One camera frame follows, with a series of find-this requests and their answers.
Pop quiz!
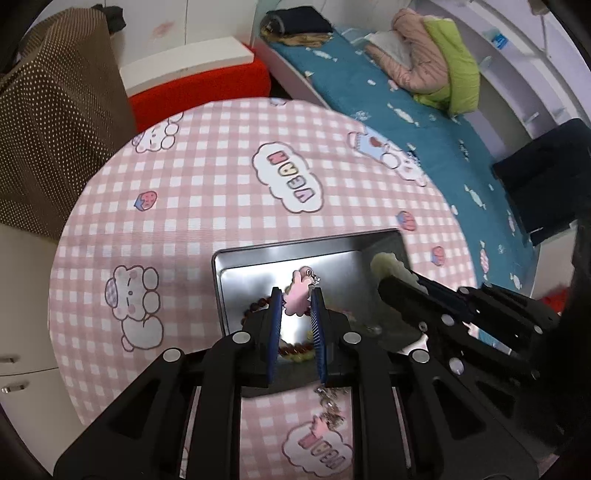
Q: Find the pink charm keychain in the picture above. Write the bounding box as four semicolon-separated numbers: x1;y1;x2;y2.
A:
283;266;321;317

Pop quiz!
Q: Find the white board on bench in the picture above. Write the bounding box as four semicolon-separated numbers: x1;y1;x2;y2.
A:
119;37;254;97

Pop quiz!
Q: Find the folded dark clothes pile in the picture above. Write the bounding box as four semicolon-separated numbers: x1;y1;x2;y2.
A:
259;5;334;47

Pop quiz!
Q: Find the dark hanging jacket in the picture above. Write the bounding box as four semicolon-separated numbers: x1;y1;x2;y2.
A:
492;118;590;245

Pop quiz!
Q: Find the brown polka dot cloth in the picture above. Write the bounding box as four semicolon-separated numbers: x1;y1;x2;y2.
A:
1;8;136;240

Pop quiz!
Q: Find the silver chain jewelry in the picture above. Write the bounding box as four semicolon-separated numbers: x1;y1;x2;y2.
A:
315;385;349;430

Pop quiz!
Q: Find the pink checked tablecloth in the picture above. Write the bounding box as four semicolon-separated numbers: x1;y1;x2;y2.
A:
47;97;479;478

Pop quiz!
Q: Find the white pillow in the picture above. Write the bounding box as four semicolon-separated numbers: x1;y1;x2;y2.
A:
367;31;413;69

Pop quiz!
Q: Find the pink quilted jacket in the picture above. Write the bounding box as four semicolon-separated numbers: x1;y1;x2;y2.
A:
365;8;448;94

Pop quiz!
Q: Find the white cabinet with handles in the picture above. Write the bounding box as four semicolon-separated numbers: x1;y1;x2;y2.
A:
0;225;83;471

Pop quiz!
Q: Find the grey metal tin box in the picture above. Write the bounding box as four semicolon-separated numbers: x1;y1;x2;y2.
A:
210;228;431;398

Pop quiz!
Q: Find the teal bed sheet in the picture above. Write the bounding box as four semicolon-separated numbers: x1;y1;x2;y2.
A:
270;33;537;295

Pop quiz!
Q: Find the red storage bench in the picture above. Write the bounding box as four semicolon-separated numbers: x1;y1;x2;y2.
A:
129;56;271;133

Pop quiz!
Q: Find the pale jade pendant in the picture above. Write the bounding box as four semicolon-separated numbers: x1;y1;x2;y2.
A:
370;252;428;294

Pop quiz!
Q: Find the dark red bead bracelet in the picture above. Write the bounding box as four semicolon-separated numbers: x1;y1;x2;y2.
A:
239;294;320;363

